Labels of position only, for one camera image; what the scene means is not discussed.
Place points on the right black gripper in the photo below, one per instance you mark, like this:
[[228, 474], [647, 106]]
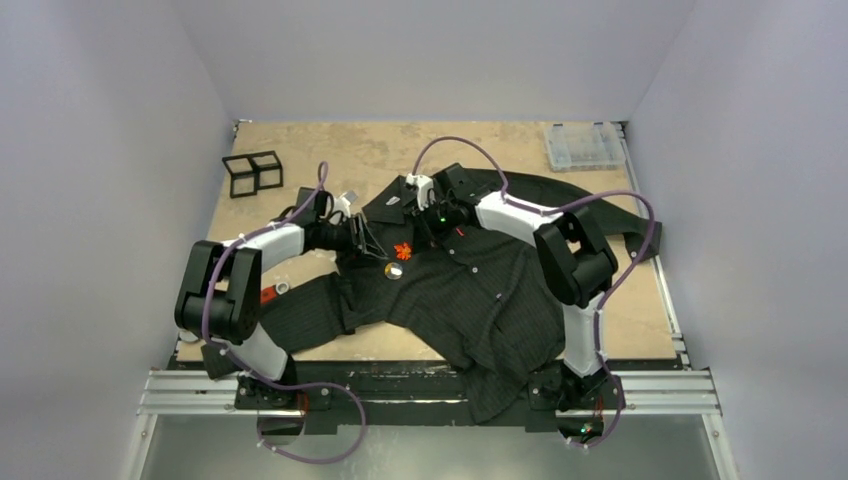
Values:
[[427, 216]]

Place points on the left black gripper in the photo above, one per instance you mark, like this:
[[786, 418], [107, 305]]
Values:
[[359, 241]]

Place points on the round silver brooch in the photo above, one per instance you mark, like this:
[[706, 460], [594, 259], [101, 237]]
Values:
[[393, 271]]

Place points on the black pinstriped shirt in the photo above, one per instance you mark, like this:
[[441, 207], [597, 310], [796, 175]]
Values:
[[479, 300]]

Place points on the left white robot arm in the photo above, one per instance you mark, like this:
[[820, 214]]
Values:
[[220, 294]]

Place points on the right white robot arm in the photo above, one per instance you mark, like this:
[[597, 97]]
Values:
[[576, 260]]

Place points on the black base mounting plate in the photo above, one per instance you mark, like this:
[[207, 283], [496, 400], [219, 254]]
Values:
[[325, 394]]

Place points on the clear plastic organizer box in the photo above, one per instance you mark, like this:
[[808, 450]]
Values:
[[584, 146]]

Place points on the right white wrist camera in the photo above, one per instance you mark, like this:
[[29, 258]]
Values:
[[423, 189]]

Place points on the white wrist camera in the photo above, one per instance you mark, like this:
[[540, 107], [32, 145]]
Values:
[[423, 189], [341, 205]]

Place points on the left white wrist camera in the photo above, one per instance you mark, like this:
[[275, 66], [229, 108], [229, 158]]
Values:
[[341, 205]]

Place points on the red handled adjustable wrench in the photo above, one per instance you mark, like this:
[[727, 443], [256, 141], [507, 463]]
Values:
[[272, 292]]

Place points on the black display frame box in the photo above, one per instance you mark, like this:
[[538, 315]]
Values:
[[252, 172]]

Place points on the aluminium rail frame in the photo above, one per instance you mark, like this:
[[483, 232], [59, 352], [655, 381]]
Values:
[[652, 393]]

